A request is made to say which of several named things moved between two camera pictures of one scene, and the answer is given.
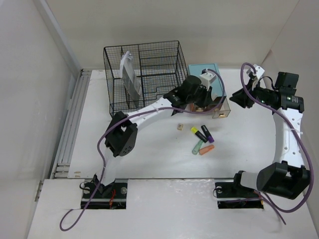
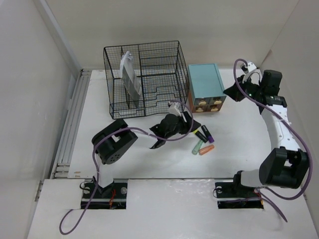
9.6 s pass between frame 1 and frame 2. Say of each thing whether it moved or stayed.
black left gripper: moved
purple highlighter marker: stayed
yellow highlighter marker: stayed
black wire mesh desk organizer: stayed
